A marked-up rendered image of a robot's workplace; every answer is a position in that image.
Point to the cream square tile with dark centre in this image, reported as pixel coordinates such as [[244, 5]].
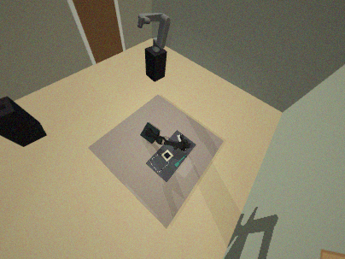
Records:
[[167, 155]]

